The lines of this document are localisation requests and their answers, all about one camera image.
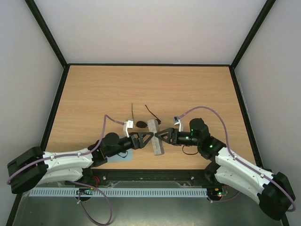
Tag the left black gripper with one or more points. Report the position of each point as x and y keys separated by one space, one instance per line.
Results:
x=140 y=144

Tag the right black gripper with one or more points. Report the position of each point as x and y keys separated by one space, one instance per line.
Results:
x=172 y=136

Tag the grey glasses case green inside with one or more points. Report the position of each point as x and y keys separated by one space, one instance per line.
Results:
x=157 y=144

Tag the black round sunglasses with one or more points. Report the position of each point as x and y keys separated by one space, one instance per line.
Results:
x=143 y=124

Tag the light blue cleaning cloth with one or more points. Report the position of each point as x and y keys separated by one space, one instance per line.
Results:
x=121 y=157

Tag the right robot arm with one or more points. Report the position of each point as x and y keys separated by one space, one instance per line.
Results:
x=272 y=192

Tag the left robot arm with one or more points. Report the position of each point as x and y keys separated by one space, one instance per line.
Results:
x=36 y=166

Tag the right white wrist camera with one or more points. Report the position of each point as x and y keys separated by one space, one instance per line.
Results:
x=177 y=122

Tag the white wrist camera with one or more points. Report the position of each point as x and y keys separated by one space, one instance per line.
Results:
x=177 y=122
x=128 y=124

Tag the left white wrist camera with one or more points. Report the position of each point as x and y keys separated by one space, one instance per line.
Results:
x=128 y=124

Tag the black front mounting rail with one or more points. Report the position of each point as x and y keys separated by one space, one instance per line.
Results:
x=103 y=177

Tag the black aluminium frame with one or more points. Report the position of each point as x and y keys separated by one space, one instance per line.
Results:
x=254 y=29

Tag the light blue slotted cable duct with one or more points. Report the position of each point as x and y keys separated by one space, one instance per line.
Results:
x=119 y=192

